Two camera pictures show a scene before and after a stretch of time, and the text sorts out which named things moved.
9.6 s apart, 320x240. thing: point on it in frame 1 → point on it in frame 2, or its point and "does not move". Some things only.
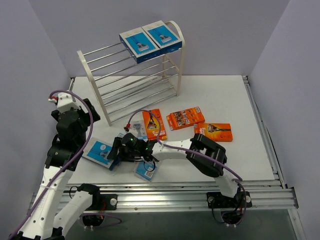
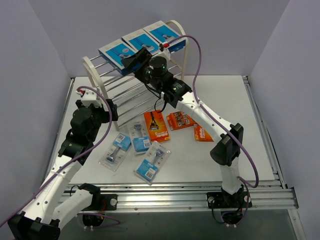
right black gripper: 117,146 → 140,62
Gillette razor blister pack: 137,128 does not move
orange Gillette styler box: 185,118 does not move
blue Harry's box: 139,45 does not move
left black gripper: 88,114 → 111,109
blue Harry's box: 97,151 → 113,53
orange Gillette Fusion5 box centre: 152,126 does not move
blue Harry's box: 165,38 does not move
